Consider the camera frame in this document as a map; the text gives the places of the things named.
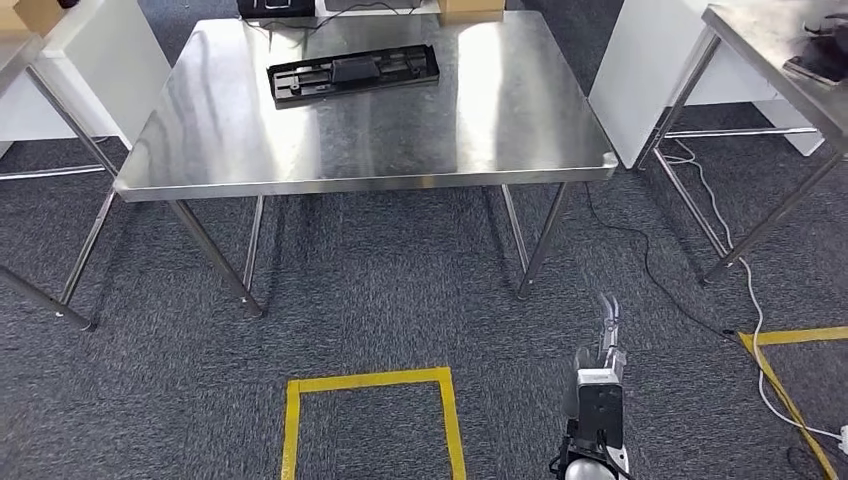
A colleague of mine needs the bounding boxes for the black floor cable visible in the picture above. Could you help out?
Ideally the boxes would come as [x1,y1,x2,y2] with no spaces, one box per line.
[582,182,741,340]

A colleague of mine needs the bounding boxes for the thin black cable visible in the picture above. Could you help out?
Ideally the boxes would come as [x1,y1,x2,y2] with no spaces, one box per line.
[241,3,425,36]

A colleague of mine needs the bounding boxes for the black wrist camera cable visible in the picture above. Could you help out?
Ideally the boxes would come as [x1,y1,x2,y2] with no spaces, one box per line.
[596,430,632,480]

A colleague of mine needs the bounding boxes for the black object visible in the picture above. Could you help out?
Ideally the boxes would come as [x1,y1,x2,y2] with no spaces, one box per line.
[783,13,848,89]

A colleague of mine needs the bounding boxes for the black equipment case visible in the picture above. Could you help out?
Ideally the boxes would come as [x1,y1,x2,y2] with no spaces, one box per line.
[237,0,317,20]

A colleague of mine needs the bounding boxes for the white partition block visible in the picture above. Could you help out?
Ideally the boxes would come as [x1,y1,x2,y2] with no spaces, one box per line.
[0,0,174,152]
[588,0,826,170]

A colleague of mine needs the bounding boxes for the black plastic plate bracket part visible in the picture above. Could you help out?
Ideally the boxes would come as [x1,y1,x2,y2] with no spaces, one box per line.
[266,44,442,111]

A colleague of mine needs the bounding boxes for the yellow floor tape square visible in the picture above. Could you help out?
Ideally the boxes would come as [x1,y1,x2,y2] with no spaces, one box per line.
[737,325,848,480]
[281,367,468,480]

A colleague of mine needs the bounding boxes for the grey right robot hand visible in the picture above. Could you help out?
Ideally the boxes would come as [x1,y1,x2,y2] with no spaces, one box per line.
[561,293,628,419]

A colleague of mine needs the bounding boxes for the white floor cable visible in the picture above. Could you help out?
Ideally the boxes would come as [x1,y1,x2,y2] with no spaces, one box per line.
[662,139,848,442]

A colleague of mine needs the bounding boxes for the brown cardboard box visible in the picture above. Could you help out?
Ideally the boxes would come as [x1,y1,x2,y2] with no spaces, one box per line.
[0,0,66,38]
[437,0,507,26]

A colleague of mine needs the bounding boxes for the grey box yellow label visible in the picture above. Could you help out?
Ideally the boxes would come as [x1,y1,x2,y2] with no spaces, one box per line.
[323,0,425,13]

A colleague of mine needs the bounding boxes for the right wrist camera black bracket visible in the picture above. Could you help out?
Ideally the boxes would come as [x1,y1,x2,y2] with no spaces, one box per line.
[574,368,626,452]

